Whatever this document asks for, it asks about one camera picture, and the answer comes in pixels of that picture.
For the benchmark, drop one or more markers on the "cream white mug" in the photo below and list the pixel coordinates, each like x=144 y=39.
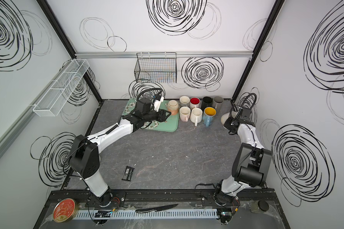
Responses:
x=194 y=103

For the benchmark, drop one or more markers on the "red round tin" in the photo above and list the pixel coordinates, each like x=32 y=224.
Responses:
x=65 y=210

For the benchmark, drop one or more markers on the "pink mug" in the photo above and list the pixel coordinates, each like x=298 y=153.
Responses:
x=184 y=113

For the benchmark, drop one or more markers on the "black mug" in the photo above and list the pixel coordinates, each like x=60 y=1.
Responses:
x=206 y=102

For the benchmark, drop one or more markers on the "black wire basket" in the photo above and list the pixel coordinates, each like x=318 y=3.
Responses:
x=160 y=67

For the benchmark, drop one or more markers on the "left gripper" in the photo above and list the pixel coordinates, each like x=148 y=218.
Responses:
x=162 y=116

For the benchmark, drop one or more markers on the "orange cream mug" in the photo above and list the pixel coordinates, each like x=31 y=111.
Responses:
x=173 y=107

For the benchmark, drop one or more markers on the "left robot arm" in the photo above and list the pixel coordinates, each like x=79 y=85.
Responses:
x=84 y=155

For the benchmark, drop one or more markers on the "white mesh shelf basket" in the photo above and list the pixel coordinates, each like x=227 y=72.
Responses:
x=61 y=88

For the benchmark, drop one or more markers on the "green floral tray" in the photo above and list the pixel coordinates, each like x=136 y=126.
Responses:
x=170 y=125

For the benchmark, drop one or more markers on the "dark lidded jar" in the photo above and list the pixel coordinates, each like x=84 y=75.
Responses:
x=259 y=206

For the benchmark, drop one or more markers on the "grey brown mug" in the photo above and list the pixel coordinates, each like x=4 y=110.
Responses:
x=217 y=103

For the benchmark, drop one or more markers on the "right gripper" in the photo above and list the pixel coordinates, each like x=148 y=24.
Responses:
x=227 y=122

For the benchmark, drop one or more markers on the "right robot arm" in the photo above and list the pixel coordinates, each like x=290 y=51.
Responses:
x=253 y=160

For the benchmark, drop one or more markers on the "white slotted cable duct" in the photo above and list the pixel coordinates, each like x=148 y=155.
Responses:
x=131 y=214

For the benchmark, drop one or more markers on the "speckled cream mug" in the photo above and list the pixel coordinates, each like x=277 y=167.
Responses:
x=226 y=116

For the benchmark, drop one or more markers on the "blue mug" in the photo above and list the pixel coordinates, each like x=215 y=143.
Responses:
x=208 y=116

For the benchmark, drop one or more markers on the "black knife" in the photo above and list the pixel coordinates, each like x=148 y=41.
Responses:
x=156 y=209

